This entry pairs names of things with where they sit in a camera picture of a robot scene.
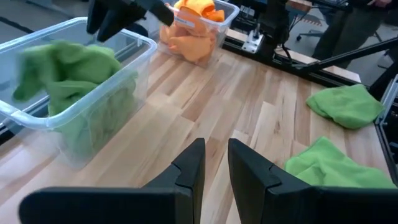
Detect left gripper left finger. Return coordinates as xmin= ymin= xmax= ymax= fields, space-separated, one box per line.
xmin=17 ymin=138 xmax=206 ymax=224

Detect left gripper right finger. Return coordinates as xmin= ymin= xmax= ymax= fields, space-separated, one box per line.
xmin=227 ymin=138 xmax=398 ymax=224

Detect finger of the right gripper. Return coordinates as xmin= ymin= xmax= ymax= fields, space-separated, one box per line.
xmin=96 ymin=0 xmax=147 ymax=43
xmin=86 ymin=0 xmax=106 ymax=35

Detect green microfiber towel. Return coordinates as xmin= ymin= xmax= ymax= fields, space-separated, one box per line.
xmin=48 ymin=77 xmax=139 ymax=161
xmin=11 ymin=39 xmax=139 ymax=116
xmin=283 ymin=136 xmax=398 ymax=190
xmin=305 ymin=83 xmax=386 ymax=131

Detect orange microfiber towel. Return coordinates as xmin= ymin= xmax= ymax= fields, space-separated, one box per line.
xmin=159 ymin=21 xmax=220 ymax=63
xmin=172 ymin=0 xmax=226 ymax=23

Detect white paper label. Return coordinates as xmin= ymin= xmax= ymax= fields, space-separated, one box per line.
xmin=173 ymin=16 xmax=197 ymax=29

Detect clear plastic bin with label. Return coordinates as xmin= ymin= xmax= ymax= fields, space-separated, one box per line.
xmin=157 ymin=0 xmax=241 ymax=68

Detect person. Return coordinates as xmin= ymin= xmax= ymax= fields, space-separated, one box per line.
xmin=312 ymin=0 xmax=398 ymax=70

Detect person's hand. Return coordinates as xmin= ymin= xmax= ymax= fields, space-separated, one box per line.
xmin=368 ymin=0 xmax=393 ymax=9

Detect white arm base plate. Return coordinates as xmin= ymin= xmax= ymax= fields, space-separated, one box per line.
xmin=241 ymin=30 xmax=266 ymax=54

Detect black table frame rail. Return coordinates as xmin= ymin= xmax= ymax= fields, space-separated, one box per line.
xmin=222 ymin=40 xmax=363 ymax=88

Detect black frame strut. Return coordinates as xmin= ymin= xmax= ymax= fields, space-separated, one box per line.
xmin=295 ymin=36 xmax=398 ymax=75

